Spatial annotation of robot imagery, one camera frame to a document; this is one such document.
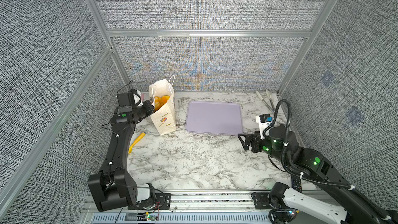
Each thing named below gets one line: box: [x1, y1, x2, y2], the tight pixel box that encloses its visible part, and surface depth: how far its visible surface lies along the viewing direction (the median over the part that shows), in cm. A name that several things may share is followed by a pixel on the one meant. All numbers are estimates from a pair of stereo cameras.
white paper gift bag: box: [148, 75, 177, 136], surface depth 89 cm
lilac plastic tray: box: [185, 101, 244, 135], surface depth 109 cm
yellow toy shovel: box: [128, 132, 146, 155], surface depth 95 cm
